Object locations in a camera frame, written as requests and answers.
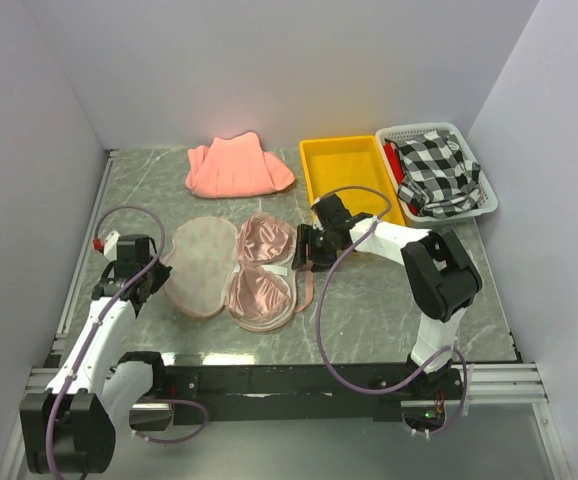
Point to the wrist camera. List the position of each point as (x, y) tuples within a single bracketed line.
[(314, 212), (107, 246)]

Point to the aluminium rail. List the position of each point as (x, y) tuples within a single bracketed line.
[(497, 384)]

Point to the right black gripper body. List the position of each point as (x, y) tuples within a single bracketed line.
[(323, 249)]

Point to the yellow plastic tray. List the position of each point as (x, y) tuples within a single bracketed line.
[(355, 164)]

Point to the white plastic basket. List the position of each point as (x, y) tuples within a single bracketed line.
[(487, 202)]

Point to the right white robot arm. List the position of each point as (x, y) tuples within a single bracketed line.
[(443, 280)]

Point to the black base beam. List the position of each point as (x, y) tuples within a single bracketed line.
[(295, 392)]

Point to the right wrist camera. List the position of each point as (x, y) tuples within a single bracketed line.
[(314, 212)]

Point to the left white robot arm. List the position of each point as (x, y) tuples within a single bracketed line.
[(71, 426)]

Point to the black white checkered cloth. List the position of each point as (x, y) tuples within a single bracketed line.
[(440, 181)]

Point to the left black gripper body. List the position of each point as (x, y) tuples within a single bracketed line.
[(159, 278)]

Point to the red cloth in basket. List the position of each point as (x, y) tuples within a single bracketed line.
[(394, 161)]

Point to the pink pleated skirt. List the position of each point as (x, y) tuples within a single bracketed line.
[(236, 168)]

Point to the pink mesh laundry bag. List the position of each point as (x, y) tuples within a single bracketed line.
[(203, 259)]

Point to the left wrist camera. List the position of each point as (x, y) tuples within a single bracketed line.
[(107, 246)]

